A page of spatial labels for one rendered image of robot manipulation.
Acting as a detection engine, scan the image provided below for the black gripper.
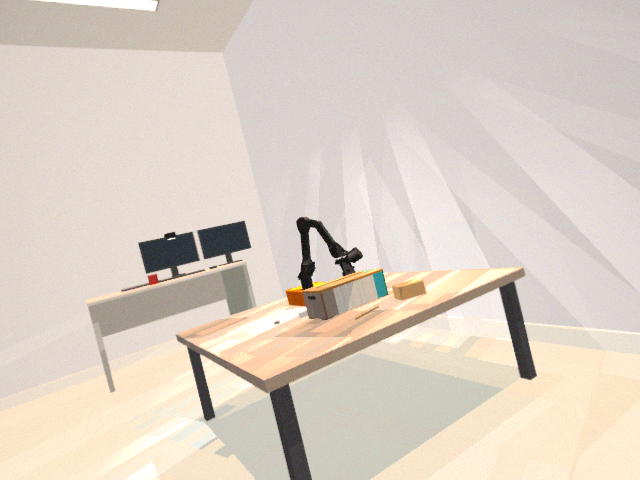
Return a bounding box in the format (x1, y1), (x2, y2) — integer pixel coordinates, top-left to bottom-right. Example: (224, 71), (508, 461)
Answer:
(342, 265), (356, 276)

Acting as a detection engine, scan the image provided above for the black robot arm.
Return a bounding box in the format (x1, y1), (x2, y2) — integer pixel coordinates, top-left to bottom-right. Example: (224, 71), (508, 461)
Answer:
(296, 217), (363, 290)

